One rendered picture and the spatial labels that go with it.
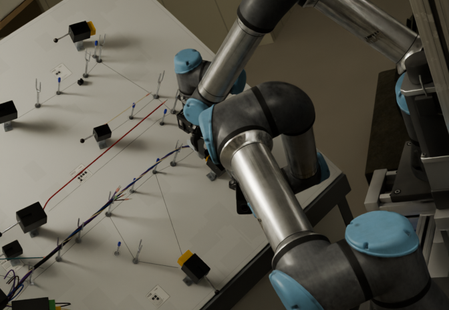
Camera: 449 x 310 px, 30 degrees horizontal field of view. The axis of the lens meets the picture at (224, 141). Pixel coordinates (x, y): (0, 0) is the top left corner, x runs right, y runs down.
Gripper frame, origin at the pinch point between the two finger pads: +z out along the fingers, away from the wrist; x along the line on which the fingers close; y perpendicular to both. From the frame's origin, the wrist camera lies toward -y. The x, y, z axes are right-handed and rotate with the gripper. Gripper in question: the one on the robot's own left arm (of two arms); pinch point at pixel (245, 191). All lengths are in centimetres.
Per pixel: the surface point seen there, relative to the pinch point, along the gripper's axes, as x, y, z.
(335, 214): -27.9, -1.7, 27.2
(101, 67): 46, 40, 7
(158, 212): 25.0, -6.4, 0.2
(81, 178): 47.2, 2.5, -3.3
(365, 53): -67, 141, 258
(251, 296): -1.8, -29.0, 13.2
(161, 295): 22.6, -30.5, -5.4
